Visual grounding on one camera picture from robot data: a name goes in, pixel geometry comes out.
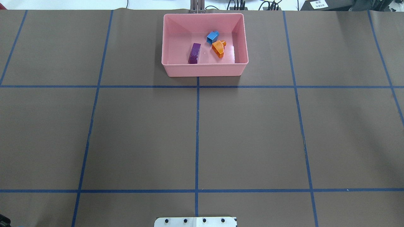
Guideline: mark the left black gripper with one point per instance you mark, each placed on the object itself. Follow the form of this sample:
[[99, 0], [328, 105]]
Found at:
[[5, 219]]

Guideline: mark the purple toy block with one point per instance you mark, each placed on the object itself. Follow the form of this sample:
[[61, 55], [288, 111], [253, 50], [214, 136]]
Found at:
[[194, 53]]

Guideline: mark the orange toy block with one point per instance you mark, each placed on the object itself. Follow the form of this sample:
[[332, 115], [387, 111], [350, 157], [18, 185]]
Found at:
[[218, 47]]

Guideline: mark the small blue toy block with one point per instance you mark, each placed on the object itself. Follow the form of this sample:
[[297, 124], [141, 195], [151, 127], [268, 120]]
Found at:
[[212, 37]]

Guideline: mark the pink plastic box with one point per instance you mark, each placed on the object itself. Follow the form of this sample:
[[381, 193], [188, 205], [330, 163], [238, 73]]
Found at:
[[180, 31]]

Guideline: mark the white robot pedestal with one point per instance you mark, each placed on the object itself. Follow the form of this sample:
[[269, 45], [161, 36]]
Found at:
[[196, 222]]

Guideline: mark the aluminium frame post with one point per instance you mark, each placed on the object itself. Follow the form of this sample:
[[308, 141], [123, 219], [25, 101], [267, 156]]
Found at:
[[197, 7]]

